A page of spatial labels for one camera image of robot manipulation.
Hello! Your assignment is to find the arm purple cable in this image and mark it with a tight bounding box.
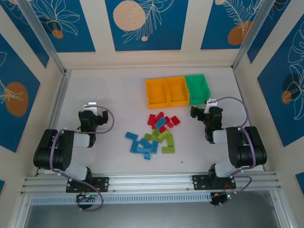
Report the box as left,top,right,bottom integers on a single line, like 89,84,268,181
208,95,258,207
49,105,115,212

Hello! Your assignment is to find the aluminium frame post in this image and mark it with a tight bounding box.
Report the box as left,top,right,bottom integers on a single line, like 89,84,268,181
232,0,273,72
18,0,72,76

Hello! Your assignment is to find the blue floral wall panel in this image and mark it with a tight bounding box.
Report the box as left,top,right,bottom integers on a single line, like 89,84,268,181
23,0,96,53
105,0,190,52
200,0,266,50
257,23,304,148
0,33,41,153
247,0,304,64

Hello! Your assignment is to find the yellow plastic bin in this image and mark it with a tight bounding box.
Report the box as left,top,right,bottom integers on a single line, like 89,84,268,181
145,77,171,110
165,76,191,107

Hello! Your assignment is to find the grey metal front panel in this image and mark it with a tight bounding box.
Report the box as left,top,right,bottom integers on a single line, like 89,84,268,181
23,204,281,228

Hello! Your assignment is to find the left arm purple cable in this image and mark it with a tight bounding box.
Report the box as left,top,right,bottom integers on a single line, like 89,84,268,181
49,105,115,212

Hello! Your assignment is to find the white slotted cable duct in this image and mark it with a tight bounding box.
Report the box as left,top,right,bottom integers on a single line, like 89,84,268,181
30,192,212,205

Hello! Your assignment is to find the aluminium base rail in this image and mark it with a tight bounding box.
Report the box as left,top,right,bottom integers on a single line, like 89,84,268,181
20,171,282,196

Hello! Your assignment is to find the green plastic bin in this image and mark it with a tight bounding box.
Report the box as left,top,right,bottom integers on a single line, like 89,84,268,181
184,74,212,105

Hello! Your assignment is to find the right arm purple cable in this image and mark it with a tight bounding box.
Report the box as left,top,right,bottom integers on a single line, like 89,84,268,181
208,95,258,207

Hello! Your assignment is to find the aluminium side rail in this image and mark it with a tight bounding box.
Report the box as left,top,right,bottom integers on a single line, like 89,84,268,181
35,70,72,177

